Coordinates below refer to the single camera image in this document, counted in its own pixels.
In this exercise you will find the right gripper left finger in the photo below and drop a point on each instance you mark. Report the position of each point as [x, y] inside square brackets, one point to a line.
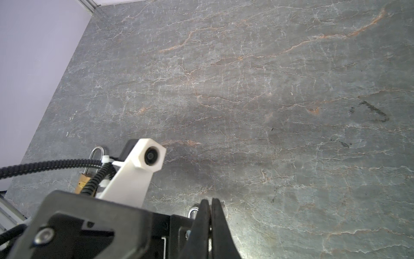
[197, 245]

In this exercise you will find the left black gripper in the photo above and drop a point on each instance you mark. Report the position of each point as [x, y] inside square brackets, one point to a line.
[74, 226]

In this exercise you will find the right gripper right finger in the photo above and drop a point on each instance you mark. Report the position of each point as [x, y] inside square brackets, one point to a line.
[223, 246]

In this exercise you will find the brass padlock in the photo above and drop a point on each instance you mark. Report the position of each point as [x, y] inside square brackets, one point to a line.
[96, 154]

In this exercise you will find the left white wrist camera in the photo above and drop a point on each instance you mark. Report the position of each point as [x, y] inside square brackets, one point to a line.
[137, 163]

